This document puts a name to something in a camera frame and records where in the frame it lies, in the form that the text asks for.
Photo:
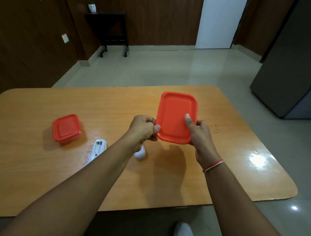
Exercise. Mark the person's right hand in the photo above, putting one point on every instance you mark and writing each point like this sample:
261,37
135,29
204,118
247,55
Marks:
203,143

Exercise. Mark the person's left hand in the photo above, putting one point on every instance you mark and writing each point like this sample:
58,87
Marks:
141,128

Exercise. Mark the person's right thumb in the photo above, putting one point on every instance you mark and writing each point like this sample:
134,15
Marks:
190,122

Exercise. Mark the person's left thumb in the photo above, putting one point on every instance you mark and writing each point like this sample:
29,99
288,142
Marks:
155,128

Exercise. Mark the orange rectangular container lid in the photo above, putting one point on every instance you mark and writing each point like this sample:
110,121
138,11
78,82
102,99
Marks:
176,116

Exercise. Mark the person's right forearm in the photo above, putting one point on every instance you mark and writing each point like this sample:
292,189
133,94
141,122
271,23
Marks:
233,201

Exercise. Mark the person's left forearm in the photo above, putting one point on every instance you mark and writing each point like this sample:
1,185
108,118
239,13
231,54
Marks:
65,187

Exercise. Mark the white battery cover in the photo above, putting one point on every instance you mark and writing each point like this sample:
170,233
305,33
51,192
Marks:
140,153

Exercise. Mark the red and white wrist thread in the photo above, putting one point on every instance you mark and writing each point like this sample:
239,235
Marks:
213,165

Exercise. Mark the white remote control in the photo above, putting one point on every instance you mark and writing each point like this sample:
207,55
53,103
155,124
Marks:
96,150

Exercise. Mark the small orange lidded container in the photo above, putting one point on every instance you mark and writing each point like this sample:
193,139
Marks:
66,128

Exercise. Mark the white door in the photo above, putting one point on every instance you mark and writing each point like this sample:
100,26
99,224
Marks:
220,23

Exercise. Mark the person's white shoe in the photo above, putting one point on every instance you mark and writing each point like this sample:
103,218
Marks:
183,229

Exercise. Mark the dark wooden side table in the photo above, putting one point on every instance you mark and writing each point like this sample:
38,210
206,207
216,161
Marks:
108,29

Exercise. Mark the grey refrigerator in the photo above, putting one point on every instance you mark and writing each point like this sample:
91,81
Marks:
283,60

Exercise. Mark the white owl planter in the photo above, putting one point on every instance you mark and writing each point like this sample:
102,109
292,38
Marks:
92,6

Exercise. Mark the white wall switch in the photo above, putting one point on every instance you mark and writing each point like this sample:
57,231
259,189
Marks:
65,38

